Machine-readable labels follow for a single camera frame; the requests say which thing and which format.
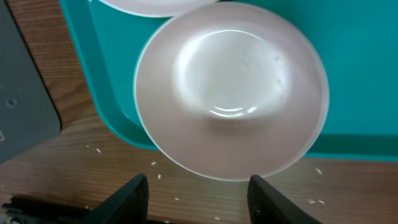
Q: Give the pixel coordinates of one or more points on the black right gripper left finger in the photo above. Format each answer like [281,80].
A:
[129,204]

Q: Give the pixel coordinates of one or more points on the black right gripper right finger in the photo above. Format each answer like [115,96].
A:
[268,206]

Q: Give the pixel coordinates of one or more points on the small pink bowl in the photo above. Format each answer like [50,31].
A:
[230,90]

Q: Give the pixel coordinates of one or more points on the large white plate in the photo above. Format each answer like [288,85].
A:
[156,8]

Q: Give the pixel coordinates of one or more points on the black food waste tray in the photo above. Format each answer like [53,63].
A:
[28,115]

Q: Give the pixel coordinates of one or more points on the teal plastic tray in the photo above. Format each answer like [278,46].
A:
[356,40]

